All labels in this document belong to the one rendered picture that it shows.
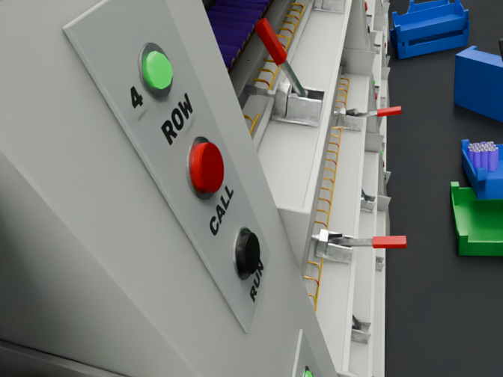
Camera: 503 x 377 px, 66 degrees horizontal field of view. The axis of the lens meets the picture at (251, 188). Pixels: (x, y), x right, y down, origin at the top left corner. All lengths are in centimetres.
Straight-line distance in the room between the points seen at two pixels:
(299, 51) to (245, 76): 12
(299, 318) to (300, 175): 11
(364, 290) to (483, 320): 44
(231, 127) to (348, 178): 43
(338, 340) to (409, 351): 59
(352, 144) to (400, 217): 64
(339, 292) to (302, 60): 26
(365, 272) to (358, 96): 32
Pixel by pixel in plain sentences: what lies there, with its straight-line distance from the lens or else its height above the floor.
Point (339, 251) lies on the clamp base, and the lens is 46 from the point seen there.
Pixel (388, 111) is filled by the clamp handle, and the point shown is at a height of 56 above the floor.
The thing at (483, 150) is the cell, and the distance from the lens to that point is 131.
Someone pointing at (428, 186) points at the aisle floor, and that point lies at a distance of 134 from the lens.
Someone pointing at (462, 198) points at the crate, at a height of 2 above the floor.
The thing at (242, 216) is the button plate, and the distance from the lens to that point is 15.
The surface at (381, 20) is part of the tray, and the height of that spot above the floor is 38.
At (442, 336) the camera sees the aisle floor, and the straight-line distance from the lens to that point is 103.
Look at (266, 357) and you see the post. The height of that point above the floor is 74.
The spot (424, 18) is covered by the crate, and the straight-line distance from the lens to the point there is 226.
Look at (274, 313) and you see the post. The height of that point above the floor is 74.
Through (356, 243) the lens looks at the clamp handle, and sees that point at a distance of 46.
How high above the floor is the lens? 91
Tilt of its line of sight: 38 degrees down
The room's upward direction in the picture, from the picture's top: 22 degrees counter-clockwise
